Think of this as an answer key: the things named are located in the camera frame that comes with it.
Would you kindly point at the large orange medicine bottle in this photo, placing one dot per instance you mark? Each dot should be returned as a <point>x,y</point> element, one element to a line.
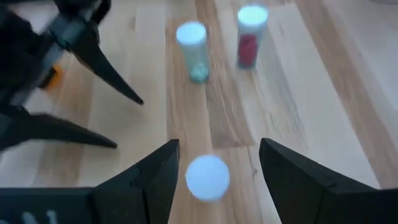
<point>57,79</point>

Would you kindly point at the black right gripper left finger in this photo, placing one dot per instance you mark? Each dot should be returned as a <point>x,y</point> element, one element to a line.
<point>149,196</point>

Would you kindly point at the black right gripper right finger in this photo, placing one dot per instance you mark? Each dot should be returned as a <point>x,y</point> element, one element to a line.
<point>304,199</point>

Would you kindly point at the teal bottle with red pills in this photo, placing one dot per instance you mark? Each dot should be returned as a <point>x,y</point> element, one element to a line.
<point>248,49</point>

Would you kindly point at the teal bottle with white pills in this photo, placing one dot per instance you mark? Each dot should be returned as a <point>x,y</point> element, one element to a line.
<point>194,56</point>

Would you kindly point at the pink medicine bottle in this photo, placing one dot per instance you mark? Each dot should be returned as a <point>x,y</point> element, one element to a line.
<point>207,177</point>

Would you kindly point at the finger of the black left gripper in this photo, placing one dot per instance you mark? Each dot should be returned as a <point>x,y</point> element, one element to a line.
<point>99,65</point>
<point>46,130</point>

